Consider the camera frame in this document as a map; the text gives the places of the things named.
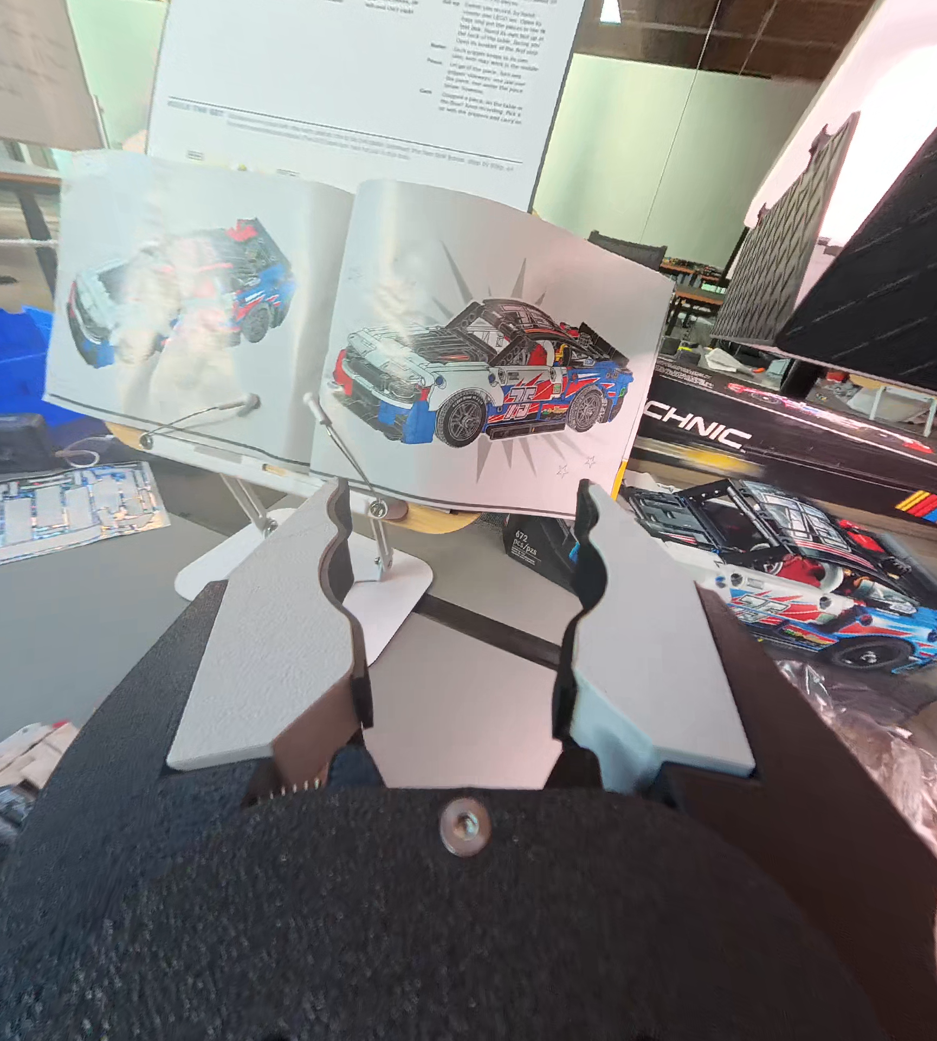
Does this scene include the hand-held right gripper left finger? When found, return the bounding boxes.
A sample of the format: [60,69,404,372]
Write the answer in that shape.
[166,478,376,774]

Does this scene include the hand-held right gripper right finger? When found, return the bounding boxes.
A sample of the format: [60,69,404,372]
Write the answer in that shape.
[552,480,756,796]

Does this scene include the grey desk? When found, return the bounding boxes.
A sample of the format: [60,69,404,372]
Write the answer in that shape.
[0,467,937,790]

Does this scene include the white book stand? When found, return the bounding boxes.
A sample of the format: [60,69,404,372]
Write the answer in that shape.
[102,394,489,661]

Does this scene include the black toy car box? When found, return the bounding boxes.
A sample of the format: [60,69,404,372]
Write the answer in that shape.
[505,356,937,721]

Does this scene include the crumpled clear plastic bags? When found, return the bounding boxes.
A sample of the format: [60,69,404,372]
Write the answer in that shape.
[773,659,937,1041]

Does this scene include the holographic sticker sheet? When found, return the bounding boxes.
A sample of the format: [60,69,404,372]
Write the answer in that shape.
[0,462,170,577]

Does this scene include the open instruction booklet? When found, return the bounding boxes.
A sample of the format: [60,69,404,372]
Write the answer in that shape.
[44,150,675,517]

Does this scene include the white printed paper sheet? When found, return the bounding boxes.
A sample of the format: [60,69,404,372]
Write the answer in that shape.
[145,0,587,214]

